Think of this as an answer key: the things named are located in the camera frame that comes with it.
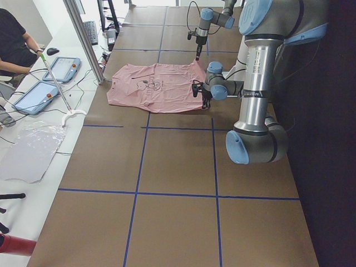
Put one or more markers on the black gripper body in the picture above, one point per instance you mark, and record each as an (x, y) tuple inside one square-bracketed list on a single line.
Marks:
[(199, 41), (206, 96)]

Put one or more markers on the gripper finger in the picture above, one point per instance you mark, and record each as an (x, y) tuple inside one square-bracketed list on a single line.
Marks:
[(198, 52), (206, 104)]

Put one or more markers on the pink Snoopy t-shirt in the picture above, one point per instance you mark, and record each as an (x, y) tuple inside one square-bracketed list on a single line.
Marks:
[(158, 88)]

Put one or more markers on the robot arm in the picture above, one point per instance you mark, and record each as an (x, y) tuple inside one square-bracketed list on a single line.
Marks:
[(208, 16), (265, 25)]

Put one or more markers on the black monitor stand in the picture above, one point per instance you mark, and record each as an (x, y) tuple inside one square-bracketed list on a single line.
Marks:
[(112, 17)]

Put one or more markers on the black keyboard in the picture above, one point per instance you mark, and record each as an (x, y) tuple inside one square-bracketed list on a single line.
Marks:
[(91, 31)]

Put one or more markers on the white hook reaching stick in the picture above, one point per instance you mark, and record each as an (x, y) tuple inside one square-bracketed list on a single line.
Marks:
[(71, 112)]

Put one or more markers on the far blue teach pendant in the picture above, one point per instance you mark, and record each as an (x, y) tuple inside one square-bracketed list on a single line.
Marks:
[(65, 68)]

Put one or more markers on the blue teach pendant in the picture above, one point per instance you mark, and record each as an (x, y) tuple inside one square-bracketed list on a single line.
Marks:
[(36, 98), (65, 68)]

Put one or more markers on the black computer mouse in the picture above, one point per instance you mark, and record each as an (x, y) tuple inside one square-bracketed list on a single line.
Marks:
[(52, 51)]

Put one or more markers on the near blue teach pendant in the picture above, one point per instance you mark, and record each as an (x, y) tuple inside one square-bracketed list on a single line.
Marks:
[(36, 98)]

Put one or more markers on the grey cardboard in plastic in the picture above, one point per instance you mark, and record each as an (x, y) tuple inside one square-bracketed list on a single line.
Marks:
[(30, 156)]

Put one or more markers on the seated person black shirt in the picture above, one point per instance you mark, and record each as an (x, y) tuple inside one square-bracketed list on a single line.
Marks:
[(19, 51)]

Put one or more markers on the black tripod leg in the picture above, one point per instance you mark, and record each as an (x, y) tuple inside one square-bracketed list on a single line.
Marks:
[(12, 196)]

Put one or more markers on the red cylinder object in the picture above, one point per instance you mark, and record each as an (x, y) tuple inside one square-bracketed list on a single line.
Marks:
[(17, 246)]

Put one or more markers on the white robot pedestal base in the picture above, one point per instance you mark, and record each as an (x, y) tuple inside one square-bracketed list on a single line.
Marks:
[(237, 72)]

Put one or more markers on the aluminium frame post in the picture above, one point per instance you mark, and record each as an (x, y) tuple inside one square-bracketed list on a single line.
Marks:
[(75, 17)]

